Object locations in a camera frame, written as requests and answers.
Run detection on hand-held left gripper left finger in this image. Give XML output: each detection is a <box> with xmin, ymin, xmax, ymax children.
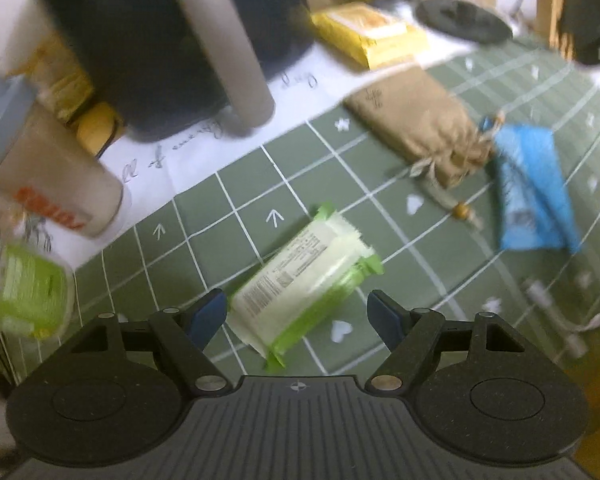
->
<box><xmin>67</xmin><ymin>289</ymin><xmax>228</xmax><ymax>396</ymax></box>

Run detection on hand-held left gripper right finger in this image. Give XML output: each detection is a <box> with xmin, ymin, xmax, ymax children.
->
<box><xmin>367</xmin><ymin>290</ymin><xmax>528</xmax><ymax>393</ymax></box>

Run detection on green white wipes packet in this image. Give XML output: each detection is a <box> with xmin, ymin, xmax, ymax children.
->
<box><xmin>227</xmin><ymin>203</ymin><xmax>385</xmax><ymax>372</ymax></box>

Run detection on blue wipes packet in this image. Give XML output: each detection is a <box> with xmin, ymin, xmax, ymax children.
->
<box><xmin>481</xmin><ymin>117</ymin><xmax>582</xmax><ymax>254</ymax></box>

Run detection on beige drawstring pouch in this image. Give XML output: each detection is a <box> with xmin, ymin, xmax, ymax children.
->
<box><xmin>344</xmin><ymin>65</ymin><xmax>497</xmax><ymax>223</ymax></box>

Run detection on green checkered tablecloth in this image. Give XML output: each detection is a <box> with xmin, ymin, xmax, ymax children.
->
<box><xmin>0</xmin><ymin>5</ymin><xmax>600</xmax><ymax>376</ymax></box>

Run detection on green label jar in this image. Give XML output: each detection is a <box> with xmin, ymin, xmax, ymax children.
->
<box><xmin>0</xmin><ymin>220</ymin><xmax>77</xmax><ymax>342</ymax></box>

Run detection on grey lid shaker bottle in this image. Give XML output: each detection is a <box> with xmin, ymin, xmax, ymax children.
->
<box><xmin>0</xmin><ymin>77</ymin><xmax>126</xmax><ymax>239</ymax></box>

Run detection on yellow wet wipes pack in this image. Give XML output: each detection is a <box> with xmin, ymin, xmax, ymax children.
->
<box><xmin>311</xmin><ymin>2</ymin><xmax>431</xmax><ymax>71</ymax></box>

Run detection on black air fryer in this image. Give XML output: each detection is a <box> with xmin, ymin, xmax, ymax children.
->
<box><xmin>20</xmin><ymin>0</ymin><xmax>312</xmax><ymax>142</ymax></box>

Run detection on black kettle base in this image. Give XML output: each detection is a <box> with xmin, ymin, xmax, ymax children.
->
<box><xmin>415</xmin><ymin>0</ymin><xmax>515</xmax><ymax>45</ymax></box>

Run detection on wooden chair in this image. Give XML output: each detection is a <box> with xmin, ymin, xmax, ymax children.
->
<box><xmin>532</xmin><ymin>0</ymin><xmax>578</xmax><ymax>61</ymax></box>

